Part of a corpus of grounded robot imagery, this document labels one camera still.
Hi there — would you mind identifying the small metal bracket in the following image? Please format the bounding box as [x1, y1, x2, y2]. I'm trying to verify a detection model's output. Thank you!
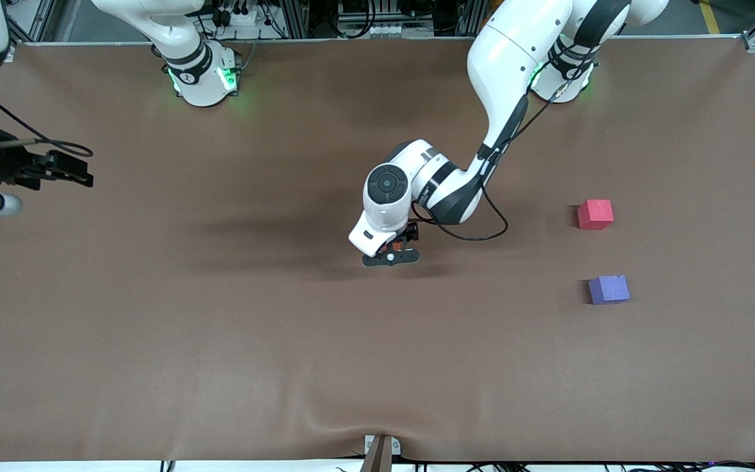
[364, 435, 401, 456]

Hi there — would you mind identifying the white power strip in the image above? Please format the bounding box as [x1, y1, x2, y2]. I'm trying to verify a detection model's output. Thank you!
[210, 5, 260, 28]

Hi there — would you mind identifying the red foam block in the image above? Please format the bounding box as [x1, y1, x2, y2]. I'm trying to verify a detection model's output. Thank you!
[577, 199, 614, 231]

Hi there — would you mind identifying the brown table mat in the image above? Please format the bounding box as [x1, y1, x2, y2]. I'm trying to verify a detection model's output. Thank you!
[0, 36, 755, 463]

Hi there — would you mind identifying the aluminium frame post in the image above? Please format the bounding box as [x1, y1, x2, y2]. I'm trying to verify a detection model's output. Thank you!
[459, 0, 484, 37]
[279, 0, 309, 39]

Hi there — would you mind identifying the purple foam block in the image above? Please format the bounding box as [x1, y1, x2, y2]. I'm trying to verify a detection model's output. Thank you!
[589, 275, 630, 305]

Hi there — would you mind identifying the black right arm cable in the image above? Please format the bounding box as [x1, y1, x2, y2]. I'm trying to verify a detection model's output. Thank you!
[0, 73, 94, 159]

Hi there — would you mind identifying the brown camera mount bar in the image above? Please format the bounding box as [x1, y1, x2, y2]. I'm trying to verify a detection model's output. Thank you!
[360, 436, 393, 472]

